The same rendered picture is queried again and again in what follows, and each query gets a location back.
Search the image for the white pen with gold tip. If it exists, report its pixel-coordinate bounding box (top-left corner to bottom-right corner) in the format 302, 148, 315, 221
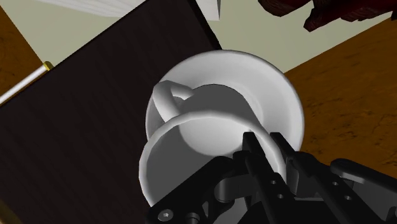
0, 60, 54, 106

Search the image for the white cup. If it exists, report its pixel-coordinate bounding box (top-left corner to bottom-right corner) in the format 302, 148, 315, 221
138, 80, 288, 208

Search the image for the dark red wooden furniture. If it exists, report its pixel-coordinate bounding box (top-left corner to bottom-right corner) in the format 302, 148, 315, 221
257, 0, 397, 32

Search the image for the white saucer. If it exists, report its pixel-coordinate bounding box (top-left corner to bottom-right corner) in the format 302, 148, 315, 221
144, 49, 305, 153

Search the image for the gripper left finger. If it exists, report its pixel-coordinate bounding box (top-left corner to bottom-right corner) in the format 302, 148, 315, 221
144, 131, 302, 224

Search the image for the dark wooden table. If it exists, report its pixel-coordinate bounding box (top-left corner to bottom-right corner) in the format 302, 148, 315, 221
0, 0, 223, 224

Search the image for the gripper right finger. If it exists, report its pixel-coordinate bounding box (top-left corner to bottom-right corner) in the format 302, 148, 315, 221
268, 132, 397, 224

